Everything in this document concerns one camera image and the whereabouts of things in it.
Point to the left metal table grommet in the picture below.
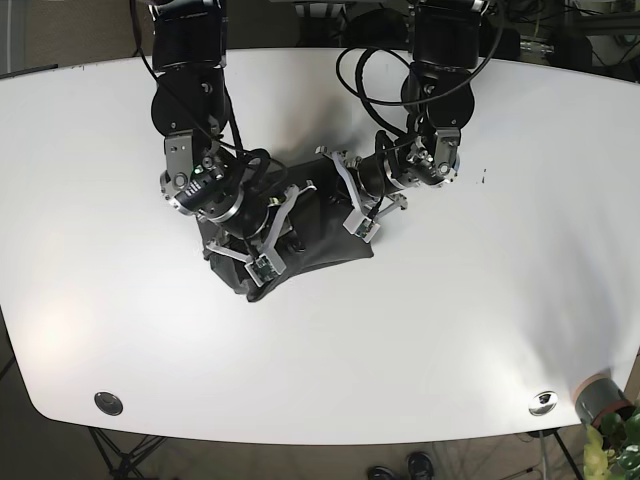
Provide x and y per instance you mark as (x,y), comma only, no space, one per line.
(108,403)

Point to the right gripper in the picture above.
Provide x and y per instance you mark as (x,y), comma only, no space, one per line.
(216,187)

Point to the green potted plant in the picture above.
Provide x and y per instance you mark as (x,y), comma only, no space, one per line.
(612,451)

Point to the grey plant pot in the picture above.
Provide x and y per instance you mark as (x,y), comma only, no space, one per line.
(598,396)

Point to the metal table grommet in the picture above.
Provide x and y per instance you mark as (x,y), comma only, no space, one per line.
(108,403)
(542,403)

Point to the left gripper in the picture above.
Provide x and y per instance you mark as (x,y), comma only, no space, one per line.
(375,184)

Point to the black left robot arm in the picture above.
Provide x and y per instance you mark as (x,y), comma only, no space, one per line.
(438,98)

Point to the dark grey T-shirt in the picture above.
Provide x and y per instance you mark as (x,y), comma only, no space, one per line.
(315,236)

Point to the person's dark shoes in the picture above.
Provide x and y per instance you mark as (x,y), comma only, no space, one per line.
(418,465)

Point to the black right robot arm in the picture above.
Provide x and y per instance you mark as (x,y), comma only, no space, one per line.
(187,64)

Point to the right metal table grommet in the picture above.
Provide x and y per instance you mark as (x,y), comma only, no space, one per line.
(542,403)

